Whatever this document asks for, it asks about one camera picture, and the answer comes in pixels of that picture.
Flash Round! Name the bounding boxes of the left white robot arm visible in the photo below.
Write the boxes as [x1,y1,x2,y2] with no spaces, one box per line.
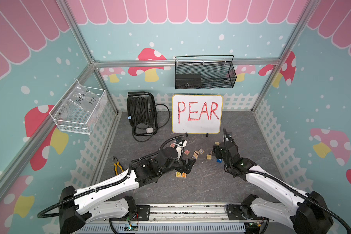
[37,135,196,234]

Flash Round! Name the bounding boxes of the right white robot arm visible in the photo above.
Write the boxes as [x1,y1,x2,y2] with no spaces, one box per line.
[213,130,351,234]

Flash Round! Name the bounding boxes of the white board with PEAR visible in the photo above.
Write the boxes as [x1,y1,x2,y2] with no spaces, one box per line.
[172,95,224,134]

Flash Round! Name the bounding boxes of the black box in basket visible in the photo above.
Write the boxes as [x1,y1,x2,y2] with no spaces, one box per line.
[175,74,202,89]

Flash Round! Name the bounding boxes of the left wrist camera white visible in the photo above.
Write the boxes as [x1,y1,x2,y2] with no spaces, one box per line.
[175,139,187,150]

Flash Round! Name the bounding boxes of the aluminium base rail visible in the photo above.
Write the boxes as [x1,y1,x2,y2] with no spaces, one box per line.
[84,203,311,234]

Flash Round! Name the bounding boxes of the black cable reel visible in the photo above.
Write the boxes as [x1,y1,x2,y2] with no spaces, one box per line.
[126,91,171,143]

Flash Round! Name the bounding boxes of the yellow handled pliers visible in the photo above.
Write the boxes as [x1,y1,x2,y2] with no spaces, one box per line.
[113,157,124,176]

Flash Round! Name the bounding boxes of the black mesh wall basket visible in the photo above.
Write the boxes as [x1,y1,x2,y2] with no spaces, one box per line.
[174,55,238,89]

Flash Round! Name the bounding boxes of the clear plastic wall bin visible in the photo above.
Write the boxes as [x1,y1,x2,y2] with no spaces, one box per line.
[49,80,108,135]

